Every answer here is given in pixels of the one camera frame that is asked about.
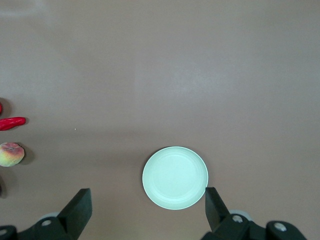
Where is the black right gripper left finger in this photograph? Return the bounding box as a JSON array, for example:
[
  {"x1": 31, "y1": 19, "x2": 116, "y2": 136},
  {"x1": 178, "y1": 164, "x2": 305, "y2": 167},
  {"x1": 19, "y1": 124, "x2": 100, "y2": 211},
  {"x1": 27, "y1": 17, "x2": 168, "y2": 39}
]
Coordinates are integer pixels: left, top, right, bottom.
[{"x1": 17, "y1": 188, "x2": 94, "y2": 240}]

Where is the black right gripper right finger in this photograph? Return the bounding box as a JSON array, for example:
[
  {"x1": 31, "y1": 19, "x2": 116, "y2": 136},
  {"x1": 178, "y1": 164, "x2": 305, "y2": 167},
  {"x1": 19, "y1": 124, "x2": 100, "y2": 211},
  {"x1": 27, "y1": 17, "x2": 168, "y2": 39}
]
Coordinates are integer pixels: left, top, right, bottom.
[{"x1": 201, "y1": 186, "x2": 270, "y2": 240}]

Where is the yellow red peach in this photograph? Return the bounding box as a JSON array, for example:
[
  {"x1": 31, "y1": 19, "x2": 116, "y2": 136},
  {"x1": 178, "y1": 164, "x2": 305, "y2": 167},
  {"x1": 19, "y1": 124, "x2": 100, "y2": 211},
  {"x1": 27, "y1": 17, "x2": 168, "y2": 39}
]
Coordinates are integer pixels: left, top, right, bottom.
[{"x1": 0, "y1": 142, "x2": 26, "y2": 168}]

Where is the red chili pepper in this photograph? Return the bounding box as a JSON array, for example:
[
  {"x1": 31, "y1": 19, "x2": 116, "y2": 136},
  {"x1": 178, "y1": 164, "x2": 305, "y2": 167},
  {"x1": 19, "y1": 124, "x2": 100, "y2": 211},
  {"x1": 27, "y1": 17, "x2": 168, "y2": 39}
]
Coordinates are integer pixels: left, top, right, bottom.
[{"x1": 0, "y1": 116, "x2": 27, "y2": 132}]

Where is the light green round plate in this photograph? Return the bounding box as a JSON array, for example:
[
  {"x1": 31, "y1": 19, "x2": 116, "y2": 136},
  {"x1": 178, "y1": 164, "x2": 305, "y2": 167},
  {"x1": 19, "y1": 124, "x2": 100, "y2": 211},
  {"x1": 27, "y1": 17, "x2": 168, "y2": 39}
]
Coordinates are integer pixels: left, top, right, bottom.
[{"x1": 142, "y1": 146, "x2": 209, "y2": 210}]

